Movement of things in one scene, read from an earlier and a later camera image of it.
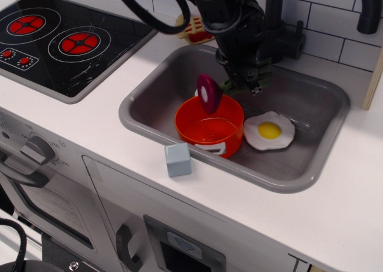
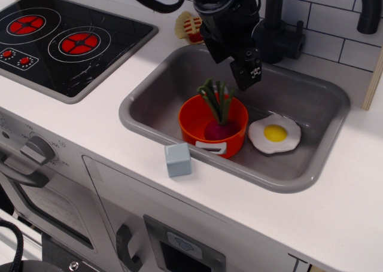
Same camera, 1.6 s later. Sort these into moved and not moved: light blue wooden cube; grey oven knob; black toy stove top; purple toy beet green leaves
Moved: purple toy beet green leaves
Not moved: grey oven knob; light blue wooden cube; black toy stove top
